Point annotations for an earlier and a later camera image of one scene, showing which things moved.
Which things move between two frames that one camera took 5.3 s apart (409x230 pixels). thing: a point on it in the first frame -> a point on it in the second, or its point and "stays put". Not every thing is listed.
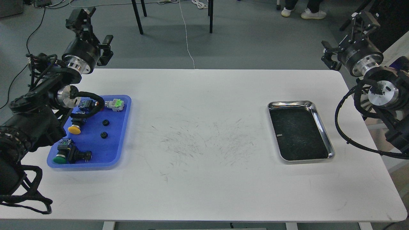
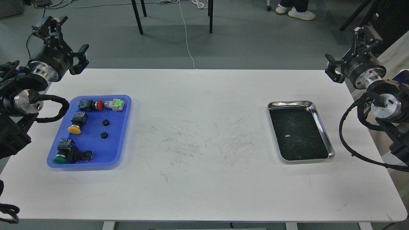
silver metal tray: (300, 134) stays put
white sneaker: (307, 14) -> (307, 15)
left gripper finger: (80, 20) -> (50, 29)
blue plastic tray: (96, 130) stays put
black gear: (104, 135) stays put
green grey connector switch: (117, 105) stays put
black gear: (105, 122) stays put
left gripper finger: (107, 53) -> (77, 68)
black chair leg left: (134, 3) stays put
